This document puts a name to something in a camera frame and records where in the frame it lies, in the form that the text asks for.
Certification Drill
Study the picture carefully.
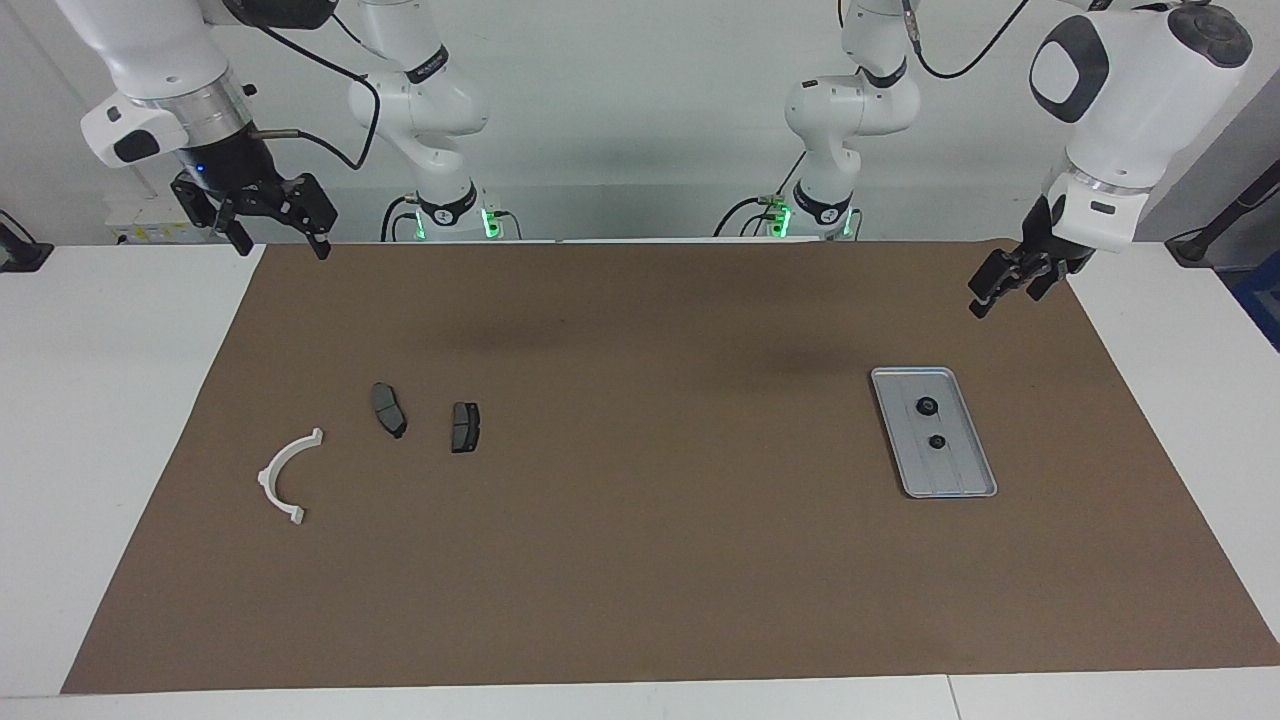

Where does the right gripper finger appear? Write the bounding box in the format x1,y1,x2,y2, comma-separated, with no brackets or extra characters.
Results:
215,195,253,257
285,173,338,261

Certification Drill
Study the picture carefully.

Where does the silver metal tray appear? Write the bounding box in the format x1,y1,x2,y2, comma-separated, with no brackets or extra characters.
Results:
870,367,999,499

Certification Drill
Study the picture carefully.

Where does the white box with yellow labels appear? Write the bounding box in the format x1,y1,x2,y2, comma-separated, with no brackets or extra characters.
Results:
105,195,196,244

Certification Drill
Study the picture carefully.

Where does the black stand with pole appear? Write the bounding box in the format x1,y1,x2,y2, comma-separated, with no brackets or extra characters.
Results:
1165,160,1280,266

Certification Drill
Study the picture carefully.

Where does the dark curved brake pad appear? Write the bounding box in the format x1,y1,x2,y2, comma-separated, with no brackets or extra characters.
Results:
371,383,408,440

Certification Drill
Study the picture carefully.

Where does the black stand foot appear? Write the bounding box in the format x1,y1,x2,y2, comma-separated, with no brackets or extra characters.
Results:
0,210,53,273

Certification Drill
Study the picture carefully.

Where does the blue crate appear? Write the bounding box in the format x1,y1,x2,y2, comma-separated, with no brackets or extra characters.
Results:
1232,250,1280,351

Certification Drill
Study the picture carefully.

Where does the brown table mat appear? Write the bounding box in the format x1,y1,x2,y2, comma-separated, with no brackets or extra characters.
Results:
60,240,1280,694

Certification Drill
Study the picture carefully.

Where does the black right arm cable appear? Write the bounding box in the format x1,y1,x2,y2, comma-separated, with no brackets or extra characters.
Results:
240,0,383,171

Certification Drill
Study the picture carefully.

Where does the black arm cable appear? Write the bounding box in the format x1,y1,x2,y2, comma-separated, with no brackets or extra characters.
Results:
900,0,1033,81
240,0,383,171

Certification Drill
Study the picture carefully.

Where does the black right base cable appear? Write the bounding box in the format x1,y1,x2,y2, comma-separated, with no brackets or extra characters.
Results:
381,195,421,243

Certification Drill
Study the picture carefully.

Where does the black base cable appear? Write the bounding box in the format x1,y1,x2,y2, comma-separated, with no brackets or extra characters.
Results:
381,195,421,243
713,150,809,239

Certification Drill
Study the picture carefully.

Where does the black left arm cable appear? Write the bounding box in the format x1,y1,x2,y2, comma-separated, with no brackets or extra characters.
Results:
900,0,1033,81

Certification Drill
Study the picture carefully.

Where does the white curved plastic bracket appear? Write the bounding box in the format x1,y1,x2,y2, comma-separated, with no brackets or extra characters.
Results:
258,428,325,526

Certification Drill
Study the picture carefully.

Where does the black left base cable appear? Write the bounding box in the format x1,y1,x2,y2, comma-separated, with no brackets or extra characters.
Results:
713,150,809,239

